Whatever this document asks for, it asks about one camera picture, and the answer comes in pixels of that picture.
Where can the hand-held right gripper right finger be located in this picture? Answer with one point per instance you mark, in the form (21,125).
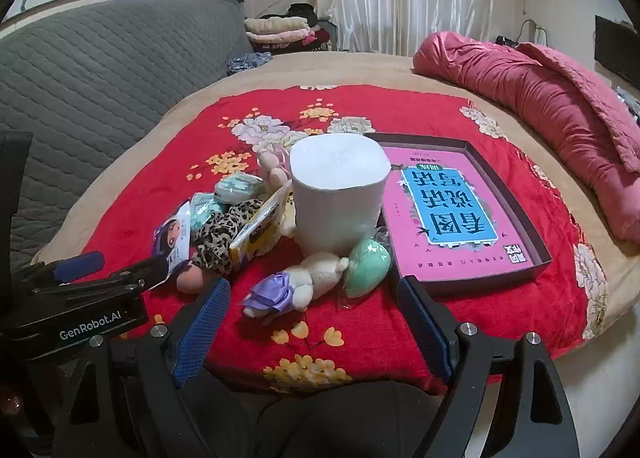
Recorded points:
(425,338)

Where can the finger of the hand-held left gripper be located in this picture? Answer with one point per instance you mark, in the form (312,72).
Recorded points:
(140,273)
(80,263)

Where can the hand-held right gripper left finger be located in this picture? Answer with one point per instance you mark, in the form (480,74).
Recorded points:
(200,333)

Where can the cartoon girl packet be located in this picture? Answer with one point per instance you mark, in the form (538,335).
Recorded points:
(170,238)

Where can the dark brown box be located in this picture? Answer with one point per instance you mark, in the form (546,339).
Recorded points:
(480,285)

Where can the leopard print scrunchie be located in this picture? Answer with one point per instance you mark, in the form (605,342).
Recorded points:
(220,233)

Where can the large green tissue pack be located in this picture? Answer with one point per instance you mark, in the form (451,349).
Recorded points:
(205,208)

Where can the peach makeup sponge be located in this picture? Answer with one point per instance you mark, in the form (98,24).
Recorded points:
(192,280)

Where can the mint green sponge packet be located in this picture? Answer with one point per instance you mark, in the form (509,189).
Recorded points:
(367,268)

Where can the yellow wipes packet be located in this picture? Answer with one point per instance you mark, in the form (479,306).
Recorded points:
(260,233)

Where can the small green tissue pack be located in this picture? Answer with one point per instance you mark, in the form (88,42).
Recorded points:
(237,188)

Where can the pink book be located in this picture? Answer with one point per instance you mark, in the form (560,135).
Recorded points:
(505,230)

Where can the grey quilted sofa cover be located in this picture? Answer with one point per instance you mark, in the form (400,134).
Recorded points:
(100,78)

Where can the red floral blanket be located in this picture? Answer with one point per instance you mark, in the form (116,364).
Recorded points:
(400,113)

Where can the blue knit cloth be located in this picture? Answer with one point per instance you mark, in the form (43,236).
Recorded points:
(247,63)

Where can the maroon quilt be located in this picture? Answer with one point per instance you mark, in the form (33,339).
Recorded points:
(525,103)

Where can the beige bed sheet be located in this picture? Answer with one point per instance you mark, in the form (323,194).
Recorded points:
(350,68)

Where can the pile of folded clothes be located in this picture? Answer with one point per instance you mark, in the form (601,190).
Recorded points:
(285,28)

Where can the black television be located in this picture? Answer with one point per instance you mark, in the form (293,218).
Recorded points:
(617,53)

